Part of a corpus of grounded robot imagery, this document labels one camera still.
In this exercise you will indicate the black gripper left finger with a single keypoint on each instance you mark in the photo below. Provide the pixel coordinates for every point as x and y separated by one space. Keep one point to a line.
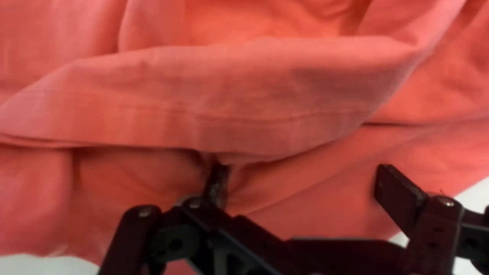
204 233

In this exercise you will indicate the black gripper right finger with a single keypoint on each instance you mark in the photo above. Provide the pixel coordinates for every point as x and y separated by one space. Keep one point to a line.
438 233

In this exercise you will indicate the red shirt with black print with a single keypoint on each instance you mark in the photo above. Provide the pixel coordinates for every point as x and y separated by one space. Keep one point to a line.
245 91

